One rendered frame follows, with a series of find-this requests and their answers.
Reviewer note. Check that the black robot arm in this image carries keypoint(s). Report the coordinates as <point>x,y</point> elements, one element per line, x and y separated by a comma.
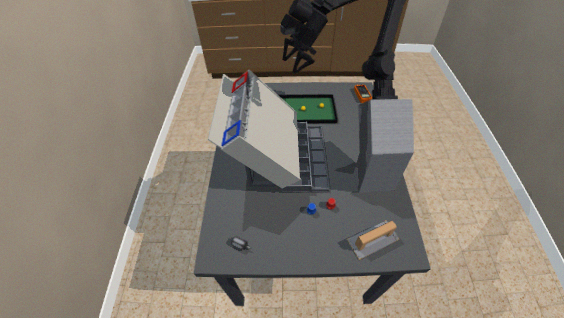
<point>381,68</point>

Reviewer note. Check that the blue square band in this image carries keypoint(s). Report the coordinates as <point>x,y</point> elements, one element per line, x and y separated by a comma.
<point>237,132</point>

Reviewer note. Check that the blue plug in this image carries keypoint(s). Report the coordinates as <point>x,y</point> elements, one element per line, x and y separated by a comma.
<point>311,208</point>

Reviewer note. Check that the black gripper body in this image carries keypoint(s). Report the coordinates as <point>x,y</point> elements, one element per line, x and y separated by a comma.
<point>302,47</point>

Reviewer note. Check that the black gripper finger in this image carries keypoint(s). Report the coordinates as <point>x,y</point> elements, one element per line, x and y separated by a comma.
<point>286,43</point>
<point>298,58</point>

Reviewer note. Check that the red plug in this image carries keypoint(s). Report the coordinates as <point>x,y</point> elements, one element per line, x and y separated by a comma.
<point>331,203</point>

